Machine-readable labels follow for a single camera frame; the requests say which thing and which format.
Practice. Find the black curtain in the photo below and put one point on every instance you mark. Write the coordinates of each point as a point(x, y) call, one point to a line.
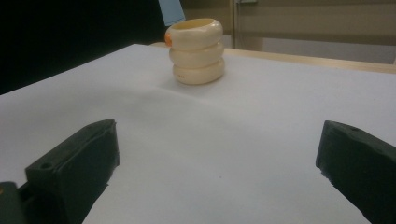
point(62, 37)

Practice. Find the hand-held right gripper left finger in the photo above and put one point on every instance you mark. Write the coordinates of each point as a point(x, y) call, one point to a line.
point(74, 174)

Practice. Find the beige cabinet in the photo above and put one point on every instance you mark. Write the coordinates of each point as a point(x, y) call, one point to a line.
point(311, 18)

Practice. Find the wooden table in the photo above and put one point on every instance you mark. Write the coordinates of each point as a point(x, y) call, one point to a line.
point(311, 60)

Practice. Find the cream ribbed cup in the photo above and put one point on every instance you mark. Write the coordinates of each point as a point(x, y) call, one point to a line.
point(197, 53)

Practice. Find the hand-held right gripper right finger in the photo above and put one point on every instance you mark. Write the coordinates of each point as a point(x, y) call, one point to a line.
point(361, 168)

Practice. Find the light blue plastic paddle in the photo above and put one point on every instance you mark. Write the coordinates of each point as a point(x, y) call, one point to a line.
point(172, 12)

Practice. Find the white table board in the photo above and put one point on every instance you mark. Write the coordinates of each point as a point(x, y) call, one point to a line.
point(199, 140)

